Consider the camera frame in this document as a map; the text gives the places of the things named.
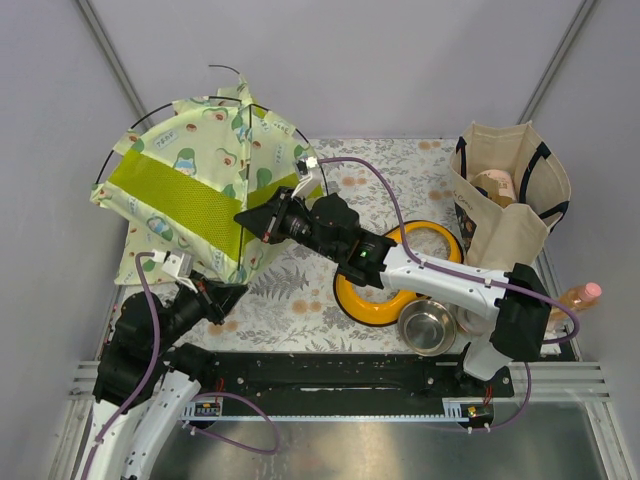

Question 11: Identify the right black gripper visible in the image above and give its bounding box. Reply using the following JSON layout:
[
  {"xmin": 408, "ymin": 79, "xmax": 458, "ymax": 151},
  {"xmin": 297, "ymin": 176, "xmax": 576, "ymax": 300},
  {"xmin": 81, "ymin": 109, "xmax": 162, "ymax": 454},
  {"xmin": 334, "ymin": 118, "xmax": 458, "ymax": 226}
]
[{"xmin": 236, "ymin": 184, "xmax": 342, "ymax": 260}]

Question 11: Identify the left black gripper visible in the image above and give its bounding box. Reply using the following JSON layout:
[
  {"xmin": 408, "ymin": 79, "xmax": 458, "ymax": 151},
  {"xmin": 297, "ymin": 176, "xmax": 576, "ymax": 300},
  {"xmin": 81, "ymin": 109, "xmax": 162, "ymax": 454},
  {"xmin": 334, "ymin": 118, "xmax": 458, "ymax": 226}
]
[{"xmin": 151, "ymin": 268, "xmax": 250, "ymax": 354}]

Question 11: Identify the green avocado pet tent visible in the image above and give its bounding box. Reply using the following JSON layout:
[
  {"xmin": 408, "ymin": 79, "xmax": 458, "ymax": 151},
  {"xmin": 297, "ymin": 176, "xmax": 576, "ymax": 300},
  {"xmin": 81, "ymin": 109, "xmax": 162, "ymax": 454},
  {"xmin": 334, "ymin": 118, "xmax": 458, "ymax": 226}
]
[{"xmin": 91, "ymin": 77, "xmax": 316, "ymax": 284}]

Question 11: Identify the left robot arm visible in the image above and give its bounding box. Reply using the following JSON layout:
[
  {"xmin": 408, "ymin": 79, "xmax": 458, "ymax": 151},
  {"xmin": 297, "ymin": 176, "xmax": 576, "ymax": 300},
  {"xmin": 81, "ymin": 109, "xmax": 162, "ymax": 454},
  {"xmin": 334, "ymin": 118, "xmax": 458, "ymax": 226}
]
[{"xmin": 76, "ymin": 274, "xmax": 247, "ymax": 479}]

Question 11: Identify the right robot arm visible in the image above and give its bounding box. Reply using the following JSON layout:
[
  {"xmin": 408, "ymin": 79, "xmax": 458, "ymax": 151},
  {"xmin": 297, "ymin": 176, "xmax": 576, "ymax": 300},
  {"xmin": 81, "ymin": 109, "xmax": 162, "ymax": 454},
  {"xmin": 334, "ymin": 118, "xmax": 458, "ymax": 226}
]
[{"xmin": 234, "ymin": 189, "xmax": 551, "ymax": 396}]

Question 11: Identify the steel pet bowl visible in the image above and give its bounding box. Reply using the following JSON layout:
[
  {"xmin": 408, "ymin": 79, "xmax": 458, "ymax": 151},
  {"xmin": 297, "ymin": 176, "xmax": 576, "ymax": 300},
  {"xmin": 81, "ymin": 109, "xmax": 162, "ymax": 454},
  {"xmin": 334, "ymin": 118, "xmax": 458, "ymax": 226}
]
[
  {"xmin": 397, "ymin": 298, "xmax": 456, "ymax": 357},
  {"xmin": 455, "ymin": 307, "xmax": 493, "ymax": 336}
]

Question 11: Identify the floral table mat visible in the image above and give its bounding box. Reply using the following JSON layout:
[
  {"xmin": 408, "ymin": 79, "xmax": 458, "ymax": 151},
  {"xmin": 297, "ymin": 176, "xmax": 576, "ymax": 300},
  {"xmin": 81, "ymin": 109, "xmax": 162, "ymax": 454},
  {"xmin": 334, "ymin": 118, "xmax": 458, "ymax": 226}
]
[{"xmin": 179, "ymin": 139, "xmax": 459, "ymax": 353}]

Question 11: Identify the avocado print cushion mat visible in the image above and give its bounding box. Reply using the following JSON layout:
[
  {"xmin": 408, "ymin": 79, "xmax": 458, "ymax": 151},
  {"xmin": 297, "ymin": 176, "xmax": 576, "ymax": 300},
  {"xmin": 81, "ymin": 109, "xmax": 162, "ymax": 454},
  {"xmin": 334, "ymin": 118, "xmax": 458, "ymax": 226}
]
[{"xmin": 114, "ymin": 222, "xmax": 173, "ymax": 286}]

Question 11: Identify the yellow double bowl stand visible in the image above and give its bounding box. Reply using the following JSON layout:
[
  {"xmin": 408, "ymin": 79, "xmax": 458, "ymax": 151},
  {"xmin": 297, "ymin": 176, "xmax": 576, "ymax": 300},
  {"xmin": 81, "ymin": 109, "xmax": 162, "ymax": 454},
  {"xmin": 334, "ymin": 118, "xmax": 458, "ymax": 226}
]
[{"xmin": 333, "ymin": 220, "xmax": 463, "ymax": 328}]

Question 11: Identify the beige canvas tote bag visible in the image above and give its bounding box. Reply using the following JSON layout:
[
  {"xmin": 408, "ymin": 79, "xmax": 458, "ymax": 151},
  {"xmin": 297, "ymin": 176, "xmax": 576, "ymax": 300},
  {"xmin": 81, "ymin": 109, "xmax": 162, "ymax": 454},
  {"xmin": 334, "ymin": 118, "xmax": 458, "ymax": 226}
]
[{"xmin": 450, "ymin": 122, "xmax": 571, "ymax": 271}]

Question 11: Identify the pink cap plastic bottle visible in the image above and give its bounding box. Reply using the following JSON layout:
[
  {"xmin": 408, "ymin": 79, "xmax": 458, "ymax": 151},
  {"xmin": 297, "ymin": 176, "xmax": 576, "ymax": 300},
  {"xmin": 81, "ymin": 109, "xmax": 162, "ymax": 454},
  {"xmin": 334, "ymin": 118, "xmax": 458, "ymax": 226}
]
[{"xmin": 547, "ymin": 282, "xmax": 602, "ymax": 332}]

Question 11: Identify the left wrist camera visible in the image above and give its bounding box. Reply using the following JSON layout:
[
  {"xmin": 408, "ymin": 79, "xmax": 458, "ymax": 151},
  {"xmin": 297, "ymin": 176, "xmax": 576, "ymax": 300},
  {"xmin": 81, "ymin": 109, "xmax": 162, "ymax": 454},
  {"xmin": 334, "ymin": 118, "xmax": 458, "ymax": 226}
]
[{"xmin": 151, "ymin": 249, "xmax": 196, "ymax": 291}]

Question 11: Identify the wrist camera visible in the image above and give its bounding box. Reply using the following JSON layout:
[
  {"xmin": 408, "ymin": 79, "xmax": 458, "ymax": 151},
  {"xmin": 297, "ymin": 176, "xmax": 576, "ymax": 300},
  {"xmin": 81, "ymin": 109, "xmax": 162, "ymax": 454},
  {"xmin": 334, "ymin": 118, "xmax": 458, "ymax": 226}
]
[
  {"xmin": 151, "ymin": 249, "xmax": 196, "ymax": 291},
  {"xmin": 293, "ymin": 156, "xmax": 322, "ymax": 198}
]

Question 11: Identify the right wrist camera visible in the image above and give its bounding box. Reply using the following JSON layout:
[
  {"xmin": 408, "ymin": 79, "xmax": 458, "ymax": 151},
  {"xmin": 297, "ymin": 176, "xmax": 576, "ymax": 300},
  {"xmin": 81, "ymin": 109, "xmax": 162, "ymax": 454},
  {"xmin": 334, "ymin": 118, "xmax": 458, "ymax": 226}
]
[{"xmin": 293, "ymin": 156, "xmax": 322, "ymax": 198}]

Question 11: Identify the white slotted cable duct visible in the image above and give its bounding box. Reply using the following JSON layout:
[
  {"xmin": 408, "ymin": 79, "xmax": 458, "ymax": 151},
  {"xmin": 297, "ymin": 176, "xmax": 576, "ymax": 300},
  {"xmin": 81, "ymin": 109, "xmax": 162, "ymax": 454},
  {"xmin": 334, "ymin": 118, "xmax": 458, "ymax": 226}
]
[{"xmin": 180, "ymin": 399, "xmax": 223, "ymax": 422}]

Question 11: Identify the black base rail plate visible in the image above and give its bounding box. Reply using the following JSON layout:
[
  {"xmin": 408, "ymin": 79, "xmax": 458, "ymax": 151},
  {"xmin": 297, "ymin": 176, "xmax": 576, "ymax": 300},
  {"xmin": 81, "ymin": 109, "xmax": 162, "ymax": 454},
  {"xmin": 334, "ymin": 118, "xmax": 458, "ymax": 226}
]
[{"xmin": 171, "ymin": 346, "xmax": 514, "ymax": 419}]

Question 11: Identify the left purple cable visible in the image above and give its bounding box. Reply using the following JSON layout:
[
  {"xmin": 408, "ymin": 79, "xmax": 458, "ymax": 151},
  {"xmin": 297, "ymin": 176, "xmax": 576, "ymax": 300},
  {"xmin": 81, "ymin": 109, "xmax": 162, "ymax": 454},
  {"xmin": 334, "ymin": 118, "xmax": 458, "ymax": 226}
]
[{"xmin": 74, "ymin": 251, "xmax": 281, "ymax": 480}]

